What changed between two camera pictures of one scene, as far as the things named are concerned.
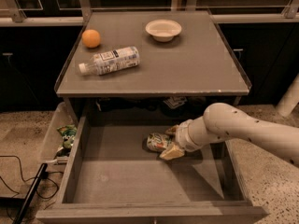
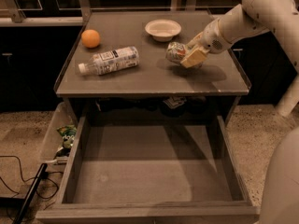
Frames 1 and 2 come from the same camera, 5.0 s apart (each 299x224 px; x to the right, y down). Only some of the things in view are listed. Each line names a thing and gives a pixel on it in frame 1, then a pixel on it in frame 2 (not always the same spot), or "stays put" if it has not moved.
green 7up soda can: [157, 142] to [176, 51]
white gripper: [184, 136] to [209, 38]
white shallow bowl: [163, 30] stays put
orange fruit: [91, 38] stays put
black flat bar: [36, 182] stays put
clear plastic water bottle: [110, 61] stays put
